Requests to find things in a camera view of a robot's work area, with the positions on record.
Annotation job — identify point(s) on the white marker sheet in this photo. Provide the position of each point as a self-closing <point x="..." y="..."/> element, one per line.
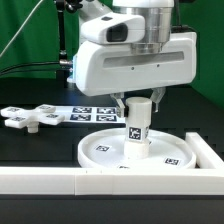
<point x="85" y="114"/>

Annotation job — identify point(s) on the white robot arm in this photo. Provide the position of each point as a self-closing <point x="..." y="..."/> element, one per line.
<point x="133" y="47"/>

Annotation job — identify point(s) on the black camera stand pole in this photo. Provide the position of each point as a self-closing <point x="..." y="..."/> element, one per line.
<point x="70" y="6"/>

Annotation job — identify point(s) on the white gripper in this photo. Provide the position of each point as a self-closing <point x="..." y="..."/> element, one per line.
<point x="112" y="69"/>

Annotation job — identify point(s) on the white cross-shaped table base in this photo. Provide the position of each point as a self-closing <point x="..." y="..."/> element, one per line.
<point x="19" y="118"/>

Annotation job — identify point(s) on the white L-shaped fence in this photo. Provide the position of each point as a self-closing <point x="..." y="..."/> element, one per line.
<point x="206" y="179"/>

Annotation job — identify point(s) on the white round table top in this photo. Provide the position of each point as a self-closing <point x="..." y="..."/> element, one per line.
<point x="105" y="149"/>

